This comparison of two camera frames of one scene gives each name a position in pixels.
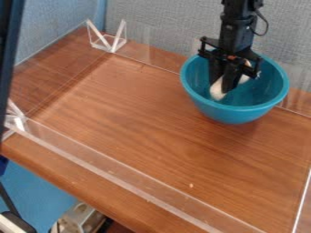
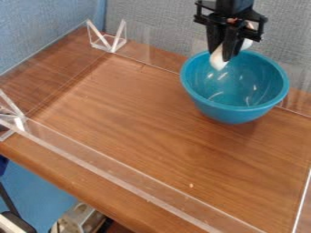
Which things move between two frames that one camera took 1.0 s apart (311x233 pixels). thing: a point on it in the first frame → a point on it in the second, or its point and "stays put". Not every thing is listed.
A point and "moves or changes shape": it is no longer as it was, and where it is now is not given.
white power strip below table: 81,219 stays put
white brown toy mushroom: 216,90 moves or changes shape
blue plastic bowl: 250,102 stays put
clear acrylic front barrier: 128,181 stays put
